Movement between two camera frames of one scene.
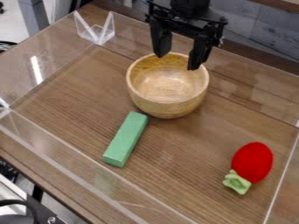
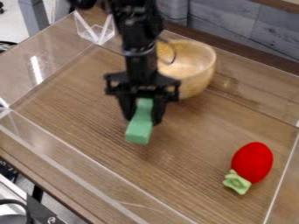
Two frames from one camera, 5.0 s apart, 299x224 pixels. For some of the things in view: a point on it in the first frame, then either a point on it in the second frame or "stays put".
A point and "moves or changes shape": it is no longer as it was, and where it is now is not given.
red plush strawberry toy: [251, 162] stays put
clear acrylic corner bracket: [95, 33] stays put
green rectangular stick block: [126, 139] to [139, 127]
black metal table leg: [38, 193] stays put
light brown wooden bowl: [166, 90] moves or changes shape
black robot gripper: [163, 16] to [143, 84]
